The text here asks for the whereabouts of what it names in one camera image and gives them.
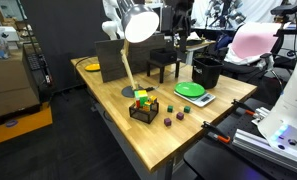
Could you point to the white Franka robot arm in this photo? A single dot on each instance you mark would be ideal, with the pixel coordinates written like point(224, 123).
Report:
point(289, 110)

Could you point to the black plastic bin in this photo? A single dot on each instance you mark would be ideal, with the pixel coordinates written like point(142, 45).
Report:
point(206, 75)

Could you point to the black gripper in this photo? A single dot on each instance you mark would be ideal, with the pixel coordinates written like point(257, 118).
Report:
point(182, 16)

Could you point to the small dark wooden stool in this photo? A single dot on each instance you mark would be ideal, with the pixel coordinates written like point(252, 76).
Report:
point(161, 71)

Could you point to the small rubik's cube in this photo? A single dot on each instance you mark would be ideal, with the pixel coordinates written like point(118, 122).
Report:
point(147, 106)
point(153, 99)

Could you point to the black case with buttons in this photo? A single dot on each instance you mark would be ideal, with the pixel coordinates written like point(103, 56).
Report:
point(36, 66)

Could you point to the large rubik's cube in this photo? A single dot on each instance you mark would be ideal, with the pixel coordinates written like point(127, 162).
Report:
point(141, 97)

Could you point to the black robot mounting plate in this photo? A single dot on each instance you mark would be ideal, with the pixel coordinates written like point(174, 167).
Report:
point(218, 160)

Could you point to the dark wooden board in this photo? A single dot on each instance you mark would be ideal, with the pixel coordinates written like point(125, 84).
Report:
point(111, 60)

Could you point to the aluminium bracket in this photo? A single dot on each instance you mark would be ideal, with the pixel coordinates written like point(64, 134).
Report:
point(262, 115)

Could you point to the black camera on stand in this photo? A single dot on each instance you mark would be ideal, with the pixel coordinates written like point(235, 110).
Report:
point(286, 9)

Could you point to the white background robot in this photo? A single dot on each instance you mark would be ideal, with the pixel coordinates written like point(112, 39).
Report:
point(109, 26)

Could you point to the black office chair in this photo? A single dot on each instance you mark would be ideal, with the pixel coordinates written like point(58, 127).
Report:
point(241, 68)

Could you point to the orange floor board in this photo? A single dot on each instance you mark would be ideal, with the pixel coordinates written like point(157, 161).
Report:
point(24, 125)

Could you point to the aluminium extrusion rail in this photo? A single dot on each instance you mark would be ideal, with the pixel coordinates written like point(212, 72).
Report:
point(254, 141)

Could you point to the small black box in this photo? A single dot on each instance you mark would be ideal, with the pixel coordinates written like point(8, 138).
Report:
point(163, 56)

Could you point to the small green block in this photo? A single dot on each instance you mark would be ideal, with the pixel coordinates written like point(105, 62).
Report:
point(187, 109)
point(170, 108)

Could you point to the small purple block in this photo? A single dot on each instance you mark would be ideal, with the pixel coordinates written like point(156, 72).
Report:
point(180, 116)
point(167, 122)

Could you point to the pink cloth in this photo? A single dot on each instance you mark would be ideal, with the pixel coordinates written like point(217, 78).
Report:
point(254, 40)

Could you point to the yellow disc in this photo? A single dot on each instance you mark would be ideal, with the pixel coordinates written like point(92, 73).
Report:
point(92, 67)

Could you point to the background black monitor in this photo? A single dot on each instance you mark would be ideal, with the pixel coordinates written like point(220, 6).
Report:
point(166, 16)

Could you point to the green plate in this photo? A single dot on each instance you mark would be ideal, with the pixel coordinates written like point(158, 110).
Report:
point(189, 89)

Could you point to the background wooden desk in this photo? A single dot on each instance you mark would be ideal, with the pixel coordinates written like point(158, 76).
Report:
point(199, 46)

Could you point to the white kitchen scale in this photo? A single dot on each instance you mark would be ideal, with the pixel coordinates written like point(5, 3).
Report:
point(204, 99)

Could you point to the grey table frame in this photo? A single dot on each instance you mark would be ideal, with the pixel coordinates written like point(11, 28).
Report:
point(128, 146)

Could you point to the brown cardboard box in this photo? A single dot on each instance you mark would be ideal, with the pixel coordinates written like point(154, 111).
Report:
point(8, 83)

